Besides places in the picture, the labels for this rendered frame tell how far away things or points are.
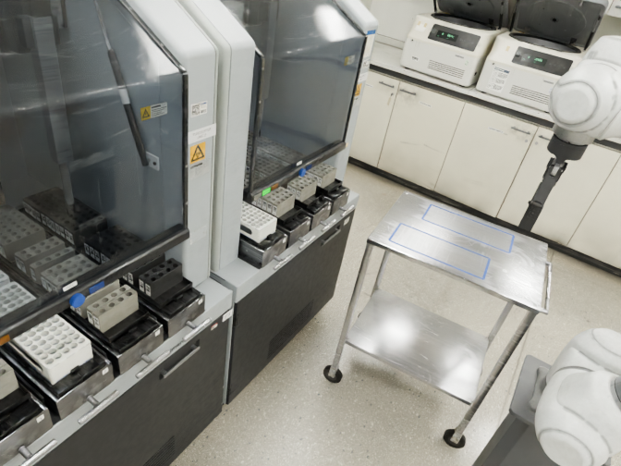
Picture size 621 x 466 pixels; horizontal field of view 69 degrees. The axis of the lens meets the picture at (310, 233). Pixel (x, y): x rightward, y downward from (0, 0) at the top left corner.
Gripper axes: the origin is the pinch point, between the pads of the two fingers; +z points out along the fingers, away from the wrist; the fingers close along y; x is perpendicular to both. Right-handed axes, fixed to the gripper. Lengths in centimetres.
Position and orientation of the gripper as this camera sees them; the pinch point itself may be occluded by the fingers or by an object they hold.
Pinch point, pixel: (530, 214)
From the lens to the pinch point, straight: 124.7
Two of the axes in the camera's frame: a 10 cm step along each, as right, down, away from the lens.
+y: 5.4, -4.1, 7.3
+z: -1.6, 8.1, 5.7
